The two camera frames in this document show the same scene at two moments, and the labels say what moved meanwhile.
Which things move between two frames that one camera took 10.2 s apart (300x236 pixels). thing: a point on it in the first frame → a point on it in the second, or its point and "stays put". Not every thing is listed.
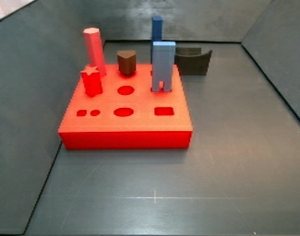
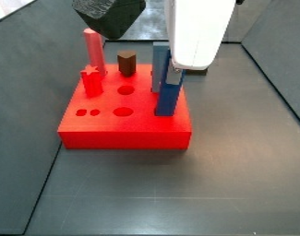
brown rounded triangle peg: [126, 62] stays put
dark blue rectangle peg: [156, 29] → [168, 91]
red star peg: [91, 81] stays put
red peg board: [128, 117] stays put
